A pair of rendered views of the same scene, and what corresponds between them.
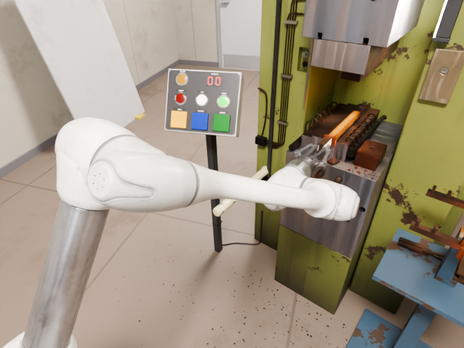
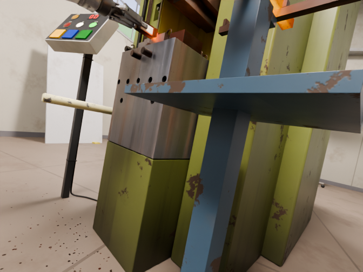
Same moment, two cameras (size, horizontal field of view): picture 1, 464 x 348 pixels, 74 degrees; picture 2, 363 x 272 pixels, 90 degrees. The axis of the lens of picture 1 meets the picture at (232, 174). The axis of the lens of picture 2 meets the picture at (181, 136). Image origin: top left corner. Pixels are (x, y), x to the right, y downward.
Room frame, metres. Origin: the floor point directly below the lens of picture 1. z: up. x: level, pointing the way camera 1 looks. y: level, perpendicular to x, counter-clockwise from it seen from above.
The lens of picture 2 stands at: (0.26, -0.67, 0.61)
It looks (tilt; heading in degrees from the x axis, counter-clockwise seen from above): 3 degrees down; 4
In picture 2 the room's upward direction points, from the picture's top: 11 degrees clockwise
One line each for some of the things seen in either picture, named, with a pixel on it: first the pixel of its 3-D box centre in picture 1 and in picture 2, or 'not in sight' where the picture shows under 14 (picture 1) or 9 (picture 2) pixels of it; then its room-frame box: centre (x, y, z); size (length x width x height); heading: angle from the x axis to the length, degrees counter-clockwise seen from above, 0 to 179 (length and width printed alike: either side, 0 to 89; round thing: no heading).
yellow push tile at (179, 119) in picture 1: (179, 119); (58, 34); (1.29, 0.24, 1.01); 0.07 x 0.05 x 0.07; 77
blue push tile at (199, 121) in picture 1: (199, 121); (71, 34); (1.27, 0.14, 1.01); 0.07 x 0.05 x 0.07; 77
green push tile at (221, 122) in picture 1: (221, 123); (84, 35); (1.25, 0.04, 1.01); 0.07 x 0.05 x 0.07; 77
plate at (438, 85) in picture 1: (442, 76); not in sight; (1.02, -0.71, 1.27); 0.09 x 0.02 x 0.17; 52
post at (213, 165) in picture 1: (214, 186); (77, 117); (1.39, 0.10, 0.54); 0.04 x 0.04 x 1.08; 52
